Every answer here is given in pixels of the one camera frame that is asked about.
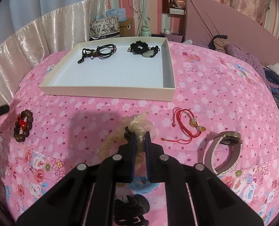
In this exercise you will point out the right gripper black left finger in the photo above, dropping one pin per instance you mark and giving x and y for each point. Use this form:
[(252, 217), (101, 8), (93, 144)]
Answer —
[(85, 196)]

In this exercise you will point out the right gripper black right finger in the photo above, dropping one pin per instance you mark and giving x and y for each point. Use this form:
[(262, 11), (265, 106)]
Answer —
[(194, 195)]

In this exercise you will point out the pink floral bed sheet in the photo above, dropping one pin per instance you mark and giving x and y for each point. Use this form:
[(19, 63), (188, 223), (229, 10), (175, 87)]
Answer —
[(43, 137)]

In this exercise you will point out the cream satin curtain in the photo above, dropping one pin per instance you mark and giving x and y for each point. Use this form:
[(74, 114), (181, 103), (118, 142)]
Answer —
[(58, 30)]

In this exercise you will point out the white shallow tray box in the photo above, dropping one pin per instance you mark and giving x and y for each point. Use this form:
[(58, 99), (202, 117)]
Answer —
[(123, 75)]

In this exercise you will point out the black white floral tote bag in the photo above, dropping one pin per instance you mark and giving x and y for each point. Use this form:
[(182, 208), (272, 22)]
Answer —
[(105, 27)]

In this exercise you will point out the purple dotted pillow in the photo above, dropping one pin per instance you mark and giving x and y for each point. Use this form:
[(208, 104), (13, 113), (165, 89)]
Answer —
[(234, 51)]

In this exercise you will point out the brown cardboard box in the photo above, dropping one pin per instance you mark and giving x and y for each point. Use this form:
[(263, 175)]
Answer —
[(126, 28)]

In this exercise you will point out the pink plastic basket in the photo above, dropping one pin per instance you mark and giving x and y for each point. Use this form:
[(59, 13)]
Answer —
[(174, 37)]

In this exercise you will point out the light blue paper bag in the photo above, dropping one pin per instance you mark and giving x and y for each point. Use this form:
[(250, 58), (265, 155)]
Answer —
[(120, 14)]

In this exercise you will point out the green thermos bottle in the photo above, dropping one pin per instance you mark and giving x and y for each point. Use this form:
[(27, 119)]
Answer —
[(145, 31)]

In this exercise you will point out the pink headboard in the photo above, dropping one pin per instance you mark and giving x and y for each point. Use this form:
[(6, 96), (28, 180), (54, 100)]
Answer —
[(205, 19)]

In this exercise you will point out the white power strip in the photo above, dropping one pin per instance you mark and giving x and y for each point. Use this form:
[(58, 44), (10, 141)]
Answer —
[(176, 11)]

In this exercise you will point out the watch with pale strap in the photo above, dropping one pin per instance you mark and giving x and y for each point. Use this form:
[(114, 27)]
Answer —
[(223, 152)]

